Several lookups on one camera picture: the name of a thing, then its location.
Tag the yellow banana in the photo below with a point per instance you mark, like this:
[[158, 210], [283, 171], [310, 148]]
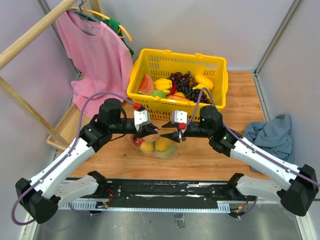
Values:
[[201, 86]]

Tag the green guava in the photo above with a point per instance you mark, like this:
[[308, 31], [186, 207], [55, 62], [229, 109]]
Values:
[[158, 93]]

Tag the yellow bell pepper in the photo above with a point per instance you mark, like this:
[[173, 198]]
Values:
[[163, 84]]

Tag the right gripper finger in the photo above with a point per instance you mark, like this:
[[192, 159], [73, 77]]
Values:
[[173, 136], [168, 125]]

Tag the yellow clothes hanger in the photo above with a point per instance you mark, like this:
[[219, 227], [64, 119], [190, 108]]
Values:
[[93, 13]]

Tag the dark grapes bunch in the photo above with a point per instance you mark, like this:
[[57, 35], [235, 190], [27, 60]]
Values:
[[185, 83]]

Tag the blue cloth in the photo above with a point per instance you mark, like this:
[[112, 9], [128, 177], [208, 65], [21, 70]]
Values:
[[273, 136]]

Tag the red chili pepper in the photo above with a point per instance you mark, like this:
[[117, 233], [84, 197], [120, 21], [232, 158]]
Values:
[[174, 87]]

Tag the apple slice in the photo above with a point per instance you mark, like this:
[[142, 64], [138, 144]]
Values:
[[177, 98]]

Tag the wooden clothes rack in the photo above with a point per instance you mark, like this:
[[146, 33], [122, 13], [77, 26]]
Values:
[[42, 74]]

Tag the peach fruit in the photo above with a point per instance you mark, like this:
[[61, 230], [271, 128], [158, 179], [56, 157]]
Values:
[[147, 147], [151, 138]]

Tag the green cabbage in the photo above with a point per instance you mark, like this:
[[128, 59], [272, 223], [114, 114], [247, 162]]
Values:
[[167, 153]]

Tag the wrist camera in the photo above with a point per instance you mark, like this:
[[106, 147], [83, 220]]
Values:
[[141, 116], [179, 119]]

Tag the green garment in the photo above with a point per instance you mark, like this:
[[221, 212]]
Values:
[[115, 26]]

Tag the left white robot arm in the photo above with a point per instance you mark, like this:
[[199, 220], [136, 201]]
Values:
[[42, 195]]

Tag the pink t-shirt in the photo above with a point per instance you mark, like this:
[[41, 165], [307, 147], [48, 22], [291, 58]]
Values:
[[102, 57]]

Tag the yellow plastic basket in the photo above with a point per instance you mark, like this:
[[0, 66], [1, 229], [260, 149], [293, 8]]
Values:
[[161, 63]]

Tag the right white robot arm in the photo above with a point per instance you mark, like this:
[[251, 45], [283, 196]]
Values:
[[294, 187]]

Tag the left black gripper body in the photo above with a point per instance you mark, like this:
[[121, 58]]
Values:
[[119, 127]]

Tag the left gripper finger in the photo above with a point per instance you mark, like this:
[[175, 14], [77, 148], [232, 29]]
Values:
[[143, 133], [151, 128]]

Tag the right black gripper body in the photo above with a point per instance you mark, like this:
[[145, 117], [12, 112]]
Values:
[[194, 129]]

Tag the teal clothes hanger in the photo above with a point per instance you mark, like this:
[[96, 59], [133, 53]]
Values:
[[81, 11]]

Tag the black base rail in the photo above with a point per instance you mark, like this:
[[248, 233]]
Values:
[[166, 194]]

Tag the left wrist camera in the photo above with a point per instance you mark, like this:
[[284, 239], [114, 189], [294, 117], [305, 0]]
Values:
[[141, 116]]

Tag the red bell pepper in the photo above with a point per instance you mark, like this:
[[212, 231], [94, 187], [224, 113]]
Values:
[[137, 142]]

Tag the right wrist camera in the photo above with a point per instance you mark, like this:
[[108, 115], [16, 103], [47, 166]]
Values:
[[179, 119]]

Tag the watermelon slice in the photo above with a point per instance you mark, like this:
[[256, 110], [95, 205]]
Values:
[[146, 86]]

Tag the yellow mango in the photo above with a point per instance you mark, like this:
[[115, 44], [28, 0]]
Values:
[[205, 81]]

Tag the yellow lemon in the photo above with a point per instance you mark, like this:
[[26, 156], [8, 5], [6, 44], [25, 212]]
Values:
[[162, 144]]

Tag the clear zip top bag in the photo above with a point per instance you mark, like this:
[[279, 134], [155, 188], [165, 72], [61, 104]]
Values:
[[155, 153]]

